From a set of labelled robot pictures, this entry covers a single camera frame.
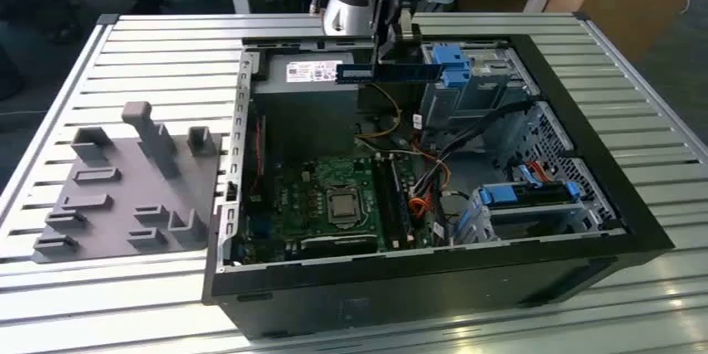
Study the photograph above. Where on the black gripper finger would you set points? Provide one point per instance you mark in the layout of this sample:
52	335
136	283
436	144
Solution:
377	26
408	24

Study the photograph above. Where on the blue RAM stick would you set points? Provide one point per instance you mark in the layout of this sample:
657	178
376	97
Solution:
415	72

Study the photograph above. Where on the black RAM slot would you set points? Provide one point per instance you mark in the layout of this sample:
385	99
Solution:
384	200

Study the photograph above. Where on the blue drive bay latch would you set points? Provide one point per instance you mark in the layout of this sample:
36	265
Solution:
456	77
451	55

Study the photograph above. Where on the grey power supply unit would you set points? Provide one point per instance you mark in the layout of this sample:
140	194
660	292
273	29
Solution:
309	85

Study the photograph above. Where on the tall metal drive cage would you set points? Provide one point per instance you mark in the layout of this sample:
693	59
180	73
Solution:
476	97

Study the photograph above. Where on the green motherboard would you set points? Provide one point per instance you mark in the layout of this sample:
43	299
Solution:
332	171

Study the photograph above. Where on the CPU socket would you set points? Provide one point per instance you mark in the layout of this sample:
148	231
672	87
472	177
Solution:
343	191

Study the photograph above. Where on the silver CPU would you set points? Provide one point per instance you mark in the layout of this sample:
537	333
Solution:
343	207

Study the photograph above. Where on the round grey speaker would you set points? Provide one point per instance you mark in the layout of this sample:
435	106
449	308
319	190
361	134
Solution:
455	204

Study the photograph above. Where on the hard disk in blue carrier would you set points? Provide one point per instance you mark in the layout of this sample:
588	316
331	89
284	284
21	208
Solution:
500	195

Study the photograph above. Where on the black graphics card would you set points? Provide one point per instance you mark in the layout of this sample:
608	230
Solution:
340	244

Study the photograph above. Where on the low metal disk bay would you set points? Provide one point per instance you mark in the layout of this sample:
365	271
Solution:
553	215

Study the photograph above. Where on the grey parts rack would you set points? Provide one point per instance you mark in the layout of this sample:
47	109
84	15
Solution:
121	188

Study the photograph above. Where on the black open PC case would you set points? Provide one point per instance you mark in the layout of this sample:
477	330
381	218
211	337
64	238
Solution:
387	296

